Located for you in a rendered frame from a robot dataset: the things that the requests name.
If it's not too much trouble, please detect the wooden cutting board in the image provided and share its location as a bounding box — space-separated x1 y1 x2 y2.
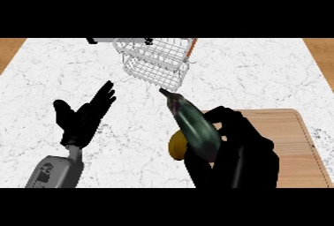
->
200 108 334 189

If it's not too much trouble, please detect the dark purple eggplant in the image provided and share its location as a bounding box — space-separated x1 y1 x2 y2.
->
159 87 225 163

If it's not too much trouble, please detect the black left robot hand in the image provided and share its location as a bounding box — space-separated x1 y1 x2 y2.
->
52 79 117 149

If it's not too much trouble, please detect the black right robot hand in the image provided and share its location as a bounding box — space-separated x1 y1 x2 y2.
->
184 106 281 189

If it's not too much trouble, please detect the grey appliance with black feet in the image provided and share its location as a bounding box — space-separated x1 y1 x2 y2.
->
85 38 154 46

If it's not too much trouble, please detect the yellow lemon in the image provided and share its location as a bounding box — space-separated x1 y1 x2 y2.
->
168 129 190 162

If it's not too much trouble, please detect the white wire tiered basket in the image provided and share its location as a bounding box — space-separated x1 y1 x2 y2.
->
113 38 200 92

